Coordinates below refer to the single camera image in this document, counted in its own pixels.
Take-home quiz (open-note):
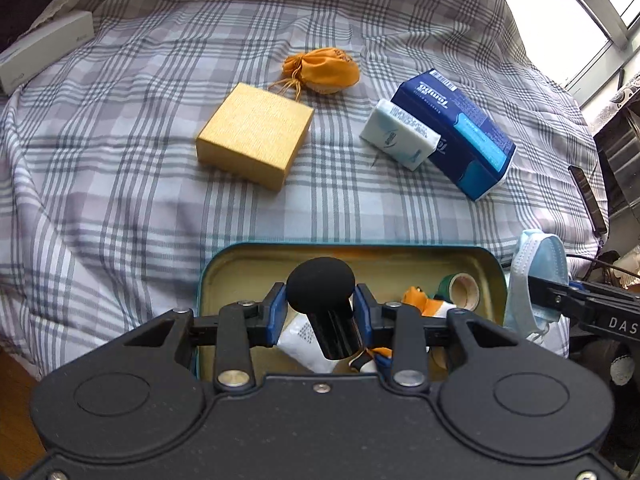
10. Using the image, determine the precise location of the colourful patterned fabric pouch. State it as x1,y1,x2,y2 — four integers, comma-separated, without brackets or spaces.
348,286,454,373

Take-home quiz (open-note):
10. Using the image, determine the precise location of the green tape roll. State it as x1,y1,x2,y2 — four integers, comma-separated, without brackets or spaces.
434,274,456,304

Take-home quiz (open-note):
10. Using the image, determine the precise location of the white small tissue pack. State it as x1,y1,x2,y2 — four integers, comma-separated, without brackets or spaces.
360,99,440,171

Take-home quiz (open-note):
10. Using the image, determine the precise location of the teal gold metal tin tray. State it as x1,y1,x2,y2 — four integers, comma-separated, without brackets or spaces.
198,243,506,324

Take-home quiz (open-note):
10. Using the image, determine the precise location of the blue tissue pack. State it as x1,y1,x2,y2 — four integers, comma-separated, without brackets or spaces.
392,68,516,202

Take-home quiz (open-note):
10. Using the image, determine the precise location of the gold cardboard box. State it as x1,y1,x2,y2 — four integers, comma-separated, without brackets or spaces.
195,82,314,192

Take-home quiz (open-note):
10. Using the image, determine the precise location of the black foam-head massager attachment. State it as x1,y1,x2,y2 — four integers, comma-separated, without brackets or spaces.
285,257,361,361

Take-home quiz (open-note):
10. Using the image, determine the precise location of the orange drawstring pouch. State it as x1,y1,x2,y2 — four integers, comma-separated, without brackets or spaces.
269,47,360,101

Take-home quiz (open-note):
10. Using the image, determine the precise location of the white sachet packet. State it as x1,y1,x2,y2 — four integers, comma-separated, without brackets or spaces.
277,312,340,374

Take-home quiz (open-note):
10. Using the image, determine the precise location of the black cable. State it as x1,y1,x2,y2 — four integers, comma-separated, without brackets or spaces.
564,251,640,281

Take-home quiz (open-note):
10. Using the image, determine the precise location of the blue face mask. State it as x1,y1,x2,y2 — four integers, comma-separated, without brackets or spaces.
502,227,572,346

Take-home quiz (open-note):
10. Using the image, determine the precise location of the grey plaid bed sheet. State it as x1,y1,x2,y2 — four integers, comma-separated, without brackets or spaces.
1,0,608,376

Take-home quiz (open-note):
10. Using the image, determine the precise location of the beige tape roll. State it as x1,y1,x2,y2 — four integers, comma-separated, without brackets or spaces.
448,273,480,311

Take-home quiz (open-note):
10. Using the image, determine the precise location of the white vivo phone box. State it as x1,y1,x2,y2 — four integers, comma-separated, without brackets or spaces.
1,11,94,96

